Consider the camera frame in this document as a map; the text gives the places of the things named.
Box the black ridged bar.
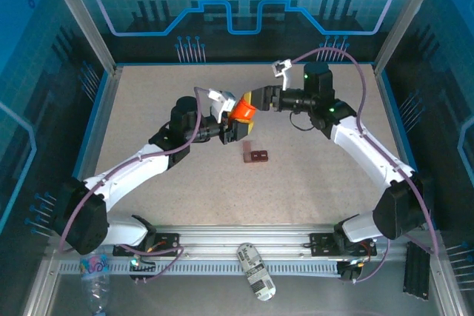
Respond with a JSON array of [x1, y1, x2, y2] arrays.
[[402, 241, 433, 300]]

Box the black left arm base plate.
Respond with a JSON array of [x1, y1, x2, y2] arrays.
[[112, 232, 181, 258]]

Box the aluminium base beam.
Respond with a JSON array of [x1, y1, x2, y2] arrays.
[[44, 223, 444, 260]]

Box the orange pill bottle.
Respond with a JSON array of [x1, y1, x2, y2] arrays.
[[227, 96, 258, 124]]

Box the grey oval labelled device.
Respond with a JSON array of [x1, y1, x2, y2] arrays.
[[236, 242, 278, 302]]

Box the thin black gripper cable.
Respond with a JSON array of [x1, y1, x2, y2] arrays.
[[288, 110, 316, 132]]

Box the clear plastic water bottle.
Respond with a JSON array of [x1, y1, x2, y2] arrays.
[[79, 252, 111, 316]]

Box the black cable connector bracket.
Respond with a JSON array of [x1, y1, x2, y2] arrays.
[[127, 255, 158, 284], [337, 259, 366, 283]]

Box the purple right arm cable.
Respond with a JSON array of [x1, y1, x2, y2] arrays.
[[291, 46, 441, 284]]

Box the aluminium frame post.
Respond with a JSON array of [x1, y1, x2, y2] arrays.
[[372, 0, 452, 75], [41, 0, 121, 75]]

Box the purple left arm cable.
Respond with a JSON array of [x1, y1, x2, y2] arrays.
[[59, 86, 186, 284]]

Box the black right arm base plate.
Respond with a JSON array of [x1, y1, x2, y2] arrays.
[[309, 232, 378, 258]]

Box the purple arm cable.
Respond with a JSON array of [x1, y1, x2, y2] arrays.
[[59, 86, 186, 284], [291, 46, 441, 284]]

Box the grey slotted cable duct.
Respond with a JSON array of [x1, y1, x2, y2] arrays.
[[58, 259, 344, 275]]

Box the blue aluminium side rail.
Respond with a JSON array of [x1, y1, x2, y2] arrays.
[[372, 64, 438, 230], [61, 65, 123, 230]]

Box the dark red pill organizer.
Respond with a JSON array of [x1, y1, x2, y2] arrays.
[[241, 141, 270, 164]]

